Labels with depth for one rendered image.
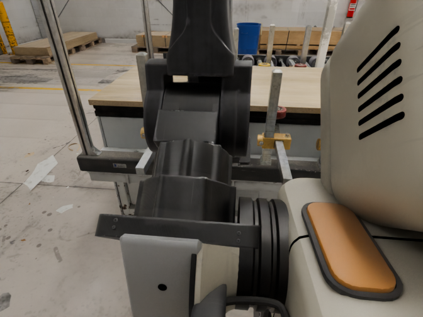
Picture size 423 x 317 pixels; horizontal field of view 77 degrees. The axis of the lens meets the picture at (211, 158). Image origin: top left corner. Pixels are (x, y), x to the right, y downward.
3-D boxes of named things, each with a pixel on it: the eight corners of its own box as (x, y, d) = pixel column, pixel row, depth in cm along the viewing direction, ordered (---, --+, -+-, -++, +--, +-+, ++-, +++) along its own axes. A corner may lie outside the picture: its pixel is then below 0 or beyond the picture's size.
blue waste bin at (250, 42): (260, 60, 600) (263, 24, 561) (234, 59, 605) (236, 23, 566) (259, 54, 649) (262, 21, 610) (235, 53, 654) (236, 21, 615)
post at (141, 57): (158, 163, 122) (144, 53, 96) (151, 163, 123) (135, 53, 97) (160, 159, 125) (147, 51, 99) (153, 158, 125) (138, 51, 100)
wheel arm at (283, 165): (291, 188, 89) (293, 178, 87) (281, 187, 90) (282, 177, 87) (277, 130, 126) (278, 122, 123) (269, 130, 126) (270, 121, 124)
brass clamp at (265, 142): (289, 150, 110) (291, 139, 108) (257, 149, 112) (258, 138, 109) (287, 143, 116) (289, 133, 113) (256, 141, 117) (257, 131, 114)
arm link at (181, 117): (150, 157, 22) (213, 160, 22) (166, 60, 26) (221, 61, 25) (172, 185, 31) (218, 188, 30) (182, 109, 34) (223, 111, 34)
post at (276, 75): (267, 178, 121) (282, 70, 95) (259, 178, 121) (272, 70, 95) (267, 173, 124) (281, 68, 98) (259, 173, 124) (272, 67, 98)
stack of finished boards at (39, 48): (97, 38, 769) (96, 31, 760) (49, 56, 566) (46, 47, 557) (72, 38, 773) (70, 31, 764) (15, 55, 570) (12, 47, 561)
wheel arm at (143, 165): (145, 177, 93) (143, 166, 91) (136, 177, 93) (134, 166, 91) (172, 124, 129) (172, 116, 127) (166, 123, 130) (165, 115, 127)
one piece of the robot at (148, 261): (201, 360, 20) (200, 246, 15) (136, 353, 21) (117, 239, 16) (213, 260, 29) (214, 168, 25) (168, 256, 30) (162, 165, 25)
